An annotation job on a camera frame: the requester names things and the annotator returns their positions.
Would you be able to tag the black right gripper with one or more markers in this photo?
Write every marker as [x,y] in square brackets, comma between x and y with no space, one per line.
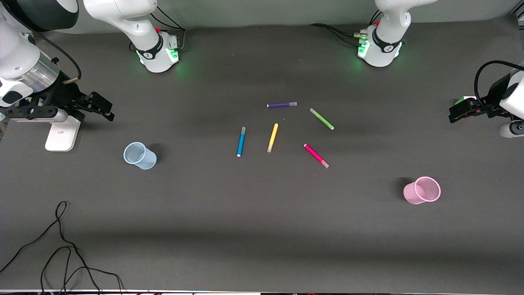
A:
[61,92]

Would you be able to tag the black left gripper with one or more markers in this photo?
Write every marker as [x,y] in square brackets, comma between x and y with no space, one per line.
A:
[494,93]

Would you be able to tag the blue marker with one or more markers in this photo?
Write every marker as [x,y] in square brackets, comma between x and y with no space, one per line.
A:
[241,141]

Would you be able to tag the pink marker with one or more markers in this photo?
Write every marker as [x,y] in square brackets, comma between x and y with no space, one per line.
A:
[315,155]

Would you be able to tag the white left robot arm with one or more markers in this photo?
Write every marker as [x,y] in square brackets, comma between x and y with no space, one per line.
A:
[387,37]

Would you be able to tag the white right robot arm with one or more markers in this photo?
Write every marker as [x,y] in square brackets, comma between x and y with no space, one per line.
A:
[135,24]

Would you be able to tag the Rubik's cube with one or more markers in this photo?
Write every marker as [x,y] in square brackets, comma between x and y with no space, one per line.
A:
[466,98]

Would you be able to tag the translucent blue cup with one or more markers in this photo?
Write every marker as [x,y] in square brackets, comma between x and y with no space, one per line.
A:
[141,157]

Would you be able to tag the translucent pink cup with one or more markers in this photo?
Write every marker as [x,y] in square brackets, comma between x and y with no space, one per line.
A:
[421,190]

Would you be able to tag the green marker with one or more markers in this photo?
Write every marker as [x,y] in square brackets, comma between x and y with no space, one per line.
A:
[321,119]

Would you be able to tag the yellow marker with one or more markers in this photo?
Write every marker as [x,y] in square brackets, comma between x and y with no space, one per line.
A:
[272,137]

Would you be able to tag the purple marker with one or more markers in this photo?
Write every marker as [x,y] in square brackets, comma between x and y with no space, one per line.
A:
[281,105]

